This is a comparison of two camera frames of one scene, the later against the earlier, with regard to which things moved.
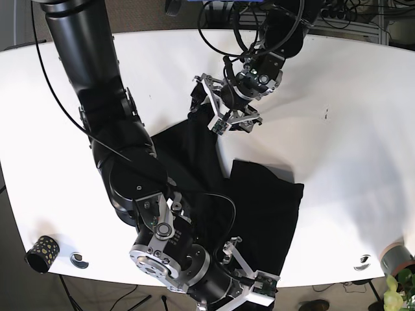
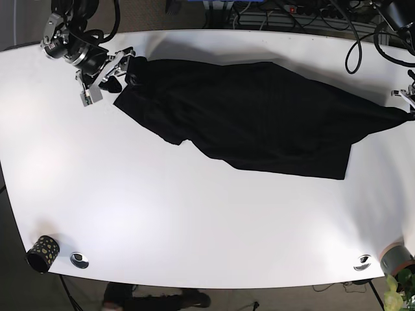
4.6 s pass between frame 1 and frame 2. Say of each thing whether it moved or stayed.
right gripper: moved
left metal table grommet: stayed
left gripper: moved
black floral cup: stayed
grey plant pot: stayed
